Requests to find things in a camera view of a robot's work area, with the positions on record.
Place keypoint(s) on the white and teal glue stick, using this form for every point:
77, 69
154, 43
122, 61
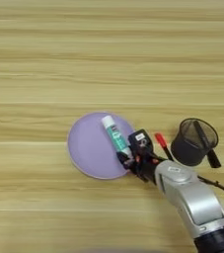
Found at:
115, 135

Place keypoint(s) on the black mesh pen cup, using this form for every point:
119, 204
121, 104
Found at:
190, 154

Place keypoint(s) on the red marker pen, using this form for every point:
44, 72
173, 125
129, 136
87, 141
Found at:
161, 141

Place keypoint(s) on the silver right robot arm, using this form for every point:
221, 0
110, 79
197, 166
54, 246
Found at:
195, 201

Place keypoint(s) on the purple round plate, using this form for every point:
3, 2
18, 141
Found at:
90, 148

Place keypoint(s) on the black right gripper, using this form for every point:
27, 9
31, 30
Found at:
146, 164

